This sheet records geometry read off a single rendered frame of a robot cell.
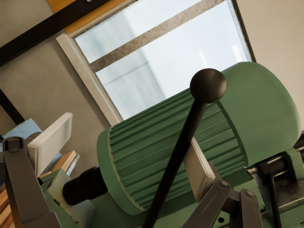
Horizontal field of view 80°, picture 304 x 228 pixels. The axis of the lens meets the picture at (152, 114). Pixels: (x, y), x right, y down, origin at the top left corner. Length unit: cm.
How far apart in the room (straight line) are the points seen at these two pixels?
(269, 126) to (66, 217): 40
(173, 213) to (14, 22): 181
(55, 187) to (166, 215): 23
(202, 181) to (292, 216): 30
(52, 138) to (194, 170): 13
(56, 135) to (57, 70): 161
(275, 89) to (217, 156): 13
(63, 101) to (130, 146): 154
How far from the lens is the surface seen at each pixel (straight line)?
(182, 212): 38
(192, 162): 19
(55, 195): 43
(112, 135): 33
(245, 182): 37
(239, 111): 29
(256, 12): 185
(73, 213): 46
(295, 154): 43
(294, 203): 45
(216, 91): 18
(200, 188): 17
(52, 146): 18
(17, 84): 197
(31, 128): 73
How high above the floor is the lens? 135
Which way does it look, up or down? 7 degrees down
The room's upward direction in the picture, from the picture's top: 63 degrees clockwise
